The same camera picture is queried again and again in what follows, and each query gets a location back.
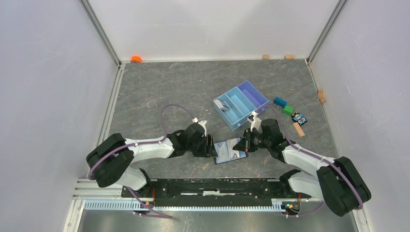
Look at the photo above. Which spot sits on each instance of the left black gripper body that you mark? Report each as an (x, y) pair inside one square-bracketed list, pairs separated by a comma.
[(198, 149)]

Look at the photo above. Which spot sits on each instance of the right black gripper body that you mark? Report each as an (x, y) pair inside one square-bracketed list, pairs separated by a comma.
[(258, 141)]

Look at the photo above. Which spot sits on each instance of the blue card holder wallet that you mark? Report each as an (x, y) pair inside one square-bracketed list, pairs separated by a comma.
[(234, 154)]

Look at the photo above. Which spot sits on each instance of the blue purple three-bin tray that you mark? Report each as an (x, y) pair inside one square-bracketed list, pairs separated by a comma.
[(242, 100)]

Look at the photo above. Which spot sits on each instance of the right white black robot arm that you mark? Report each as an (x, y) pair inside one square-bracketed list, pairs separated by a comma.
[(336, 182)]

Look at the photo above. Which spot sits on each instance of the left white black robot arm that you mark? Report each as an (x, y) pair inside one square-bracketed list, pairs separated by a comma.
[(110, 162)]

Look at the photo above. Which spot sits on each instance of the grey cards in tray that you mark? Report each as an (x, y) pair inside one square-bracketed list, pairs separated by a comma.
[(221, 105)]

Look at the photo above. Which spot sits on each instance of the green toy brick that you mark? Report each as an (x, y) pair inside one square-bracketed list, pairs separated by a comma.
[(288, 110)]

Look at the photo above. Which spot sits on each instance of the wooden stick block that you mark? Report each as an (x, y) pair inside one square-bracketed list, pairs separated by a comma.
[(298, 129)]

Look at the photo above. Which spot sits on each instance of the blue toy brick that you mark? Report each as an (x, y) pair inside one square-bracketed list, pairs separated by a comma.
[(279, 102)]

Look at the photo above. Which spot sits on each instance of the black owl pattern block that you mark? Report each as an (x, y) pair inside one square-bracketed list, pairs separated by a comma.
[(298, 118)]

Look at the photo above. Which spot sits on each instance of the curved wooden piece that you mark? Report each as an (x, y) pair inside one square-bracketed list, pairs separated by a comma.
[(321, 97)]

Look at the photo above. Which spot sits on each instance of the orange round cap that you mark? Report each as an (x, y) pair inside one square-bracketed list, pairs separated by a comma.
[(136, 59)]

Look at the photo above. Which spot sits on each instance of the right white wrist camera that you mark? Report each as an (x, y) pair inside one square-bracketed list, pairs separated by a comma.
[(254, 120)]

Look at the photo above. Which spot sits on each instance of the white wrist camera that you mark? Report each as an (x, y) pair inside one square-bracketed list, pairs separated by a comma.
[(202, 123), (254, 120)]

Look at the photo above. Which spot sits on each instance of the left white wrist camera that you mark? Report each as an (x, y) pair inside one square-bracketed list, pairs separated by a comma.
[(202, 123)]

